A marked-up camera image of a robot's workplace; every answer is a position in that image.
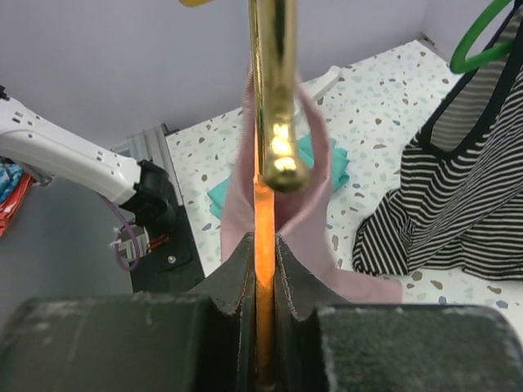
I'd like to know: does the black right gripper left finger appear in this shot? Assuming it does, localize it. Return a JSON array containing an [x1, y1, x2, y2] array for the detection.
[[1, 234, 255, 391]]

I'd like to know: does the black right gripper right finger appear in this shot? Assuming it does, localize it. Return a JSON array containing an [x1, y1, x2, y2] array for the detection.
[[275, 240, 522, 391]]

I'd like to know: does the pink tank top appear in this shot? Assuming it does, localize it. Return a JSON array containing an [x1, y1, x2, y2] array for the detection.
[[221, 75, 402, 303]]

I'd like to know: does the orange plastic hanger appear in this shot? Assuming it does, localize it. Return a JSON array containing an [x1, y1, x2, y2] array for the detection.
[[248, 0, 310, 391]]

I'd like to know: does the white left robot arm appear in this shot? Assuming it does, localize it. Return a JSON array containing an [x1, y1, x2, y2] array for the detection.
[[1, 87, 178, 238]]

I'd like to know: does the black white striped tank top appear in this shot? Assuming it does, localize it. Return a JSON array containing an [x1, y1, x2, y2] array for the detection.
[[352, 2, 522, 281]]

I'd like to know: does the green plastic hanger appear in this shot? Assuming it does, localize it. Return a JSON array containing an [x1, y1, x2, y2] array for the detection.
[[449, 0, 520, 74]]

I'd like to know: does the yellow plastic hanger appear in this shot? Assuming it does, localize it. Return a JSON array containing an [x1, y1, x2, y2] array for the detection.
[[179, 0, 212, 7]]

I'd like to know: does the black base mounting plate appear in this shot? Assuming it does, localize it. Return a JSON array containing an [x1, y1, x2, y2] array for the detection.
[[124, 124, 204, 293]]

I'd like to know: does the teal folded garment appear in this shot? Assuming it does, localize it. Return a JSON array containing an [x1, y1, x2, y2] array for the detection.
[[207, 135, 350, 220]]

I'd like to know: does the white clothes rack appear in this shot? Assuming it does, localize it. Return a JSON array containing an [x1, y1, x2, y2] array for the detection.
[[301, 65, 342, 101]]

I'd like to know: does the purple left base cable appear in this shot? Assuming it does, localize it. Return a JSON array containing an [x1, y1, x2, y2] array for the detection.
[[97, 194, 142, 273]]

